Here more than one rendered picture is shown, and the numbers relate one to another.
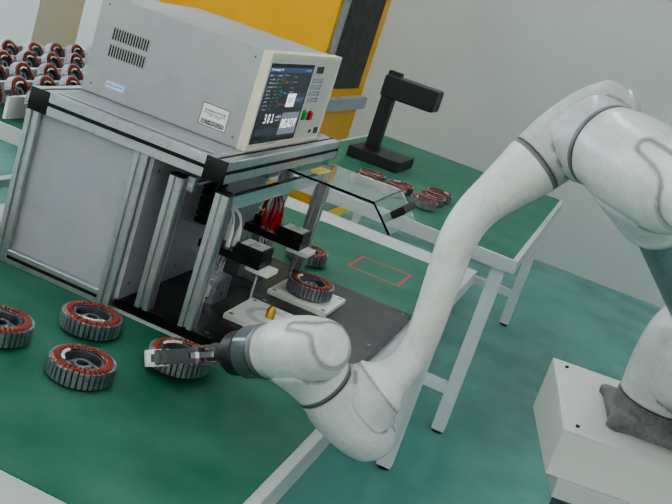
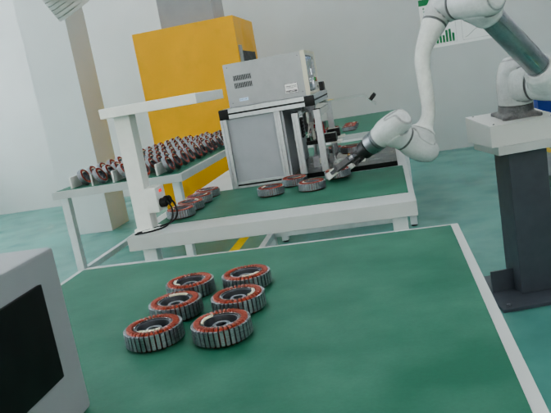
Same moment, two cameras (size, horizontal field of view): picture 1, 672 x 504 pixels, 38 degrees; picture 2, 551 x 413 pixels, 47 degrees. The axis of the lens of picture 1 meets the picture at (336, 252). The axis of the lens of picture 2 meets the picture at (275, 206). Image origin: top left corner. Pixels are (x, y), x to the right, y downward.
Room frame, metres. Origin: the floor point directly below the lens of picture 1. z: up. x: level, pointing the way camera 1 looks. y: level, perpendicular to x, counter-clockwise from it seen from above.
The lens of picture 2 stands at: (-1.04, 0.62, 1.18)
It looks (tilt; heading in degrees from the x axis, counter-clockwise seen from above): 11 degrees down; 357
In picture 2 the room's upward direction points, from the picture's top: 10 degrees counter-clockwise
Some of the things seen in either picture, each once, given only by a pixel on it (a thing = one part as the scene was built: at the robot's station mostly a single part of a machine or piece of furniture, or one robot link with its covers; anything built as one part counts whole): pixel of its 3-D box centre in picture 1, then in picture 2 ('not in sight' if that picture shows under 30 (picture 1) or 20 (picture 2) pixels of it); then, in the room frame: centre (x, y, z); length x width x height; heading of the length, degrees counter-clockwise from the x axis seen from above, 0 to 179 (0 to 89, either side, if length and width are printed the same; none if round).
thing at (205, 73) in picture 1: (219, 72); (273, 78); (2.14, 0.37, 1.22); 0.44 x 0.39 x 0.20; 166
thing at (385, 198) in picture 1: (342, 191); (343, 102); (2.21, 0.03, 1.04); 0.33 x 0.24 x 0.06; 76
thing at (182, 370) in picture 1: (178, 357); (337, 172); (1.60, 0.21, 0.78); 0.11 x 0.11 x 0.04
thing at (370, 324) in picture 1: (280, 311); (348, 160); (2.05, 0.08, 0.76); 0.64 x 0.47 x 0.02; 166
